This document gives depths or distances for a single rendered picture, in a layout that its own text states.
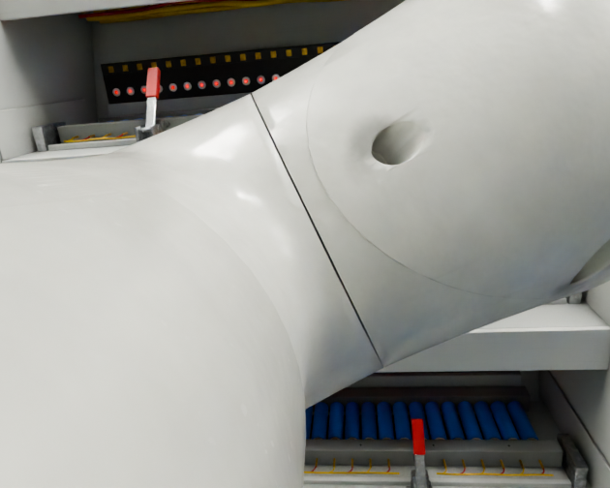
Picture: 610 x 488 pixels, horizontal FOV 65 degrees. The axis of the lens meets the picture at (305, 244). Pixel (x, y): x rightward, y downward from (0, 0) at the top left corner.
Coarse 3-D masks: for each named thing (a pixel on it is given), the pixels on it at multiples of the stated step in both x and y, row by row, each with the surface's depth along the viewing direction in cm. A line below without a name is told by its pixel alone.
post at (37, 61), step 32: (0, 32) 51; (32, 32) 57; (64, 32) 63; (0, 64) 51; (32, 64) 56; (64, 64) 63; (0, 96) 51; (32, 96) 56; (64, 96) 62; (0, 160) 51
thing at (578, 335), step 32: (608, 288) 45; (512, 320) 47; (544, 320) 47; (576, 320) 46; (608, 320) 45; (448, 352) 47; (480, 352) 47; (512, 352) 46; (544, 352) 46; (576, 352) 46; (608, 352) 45
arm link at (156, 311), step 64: (192, 128) 14; (256, 128) 13; (0, 192) 5; (64, 192) 6; (128, 192) 8; (192, 192) 10; (256, 192) 12; (0, 256) 3; (64, 256) 4; (128, 256) 5; (192, 256) 6; (256, 256) 10; (320, 256) 11; (0, 320) 3; (64, 320) 3; (128, 320) 4; (192, 320) 5; (256, 320) 7; (320, 320) 12; (0, 384) 2; (64, 384) 3; (128, 384) 3; (192, 384) 4; (256, 384) 5; (320, 384) 13; (0, 448) 2; (64, 448) 2; (128, 448) 3; (192, 448) 3; (256, 448) 4
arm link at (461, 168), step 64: (448, 0) 12; (512, 0) 11; (576, 0) 11; (320, 64) 13; (384, 64) 12; (448, 64) 11; (512, 64) 11; (576, 64) 11; (320, 128) 12; (384, 128) 11; (448, 128) 11; (512, 128) 11; (576, 128) 11; (320, 192) 11; (384, 192) 11; (448, 192) 11; (512, 192) 11; (576, 192) 11; (384, 256) 12; (448, 256) 12; (512, 256) 12; (576, 256) 12; (384, 320) 12; (448, 320) 13
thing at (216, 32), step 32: (352, 0) 65; (384, 0) 65; (96, 32) 70; (128, 32) 69; (160, 32) 68; (192, 32) 68; (224, 32) 67; (256, 32) 67; (288, 32) 66; (320, 32) 66; (352, 32) 65; (96, 64) 70; (96, 96) 70; (512, 384) 65
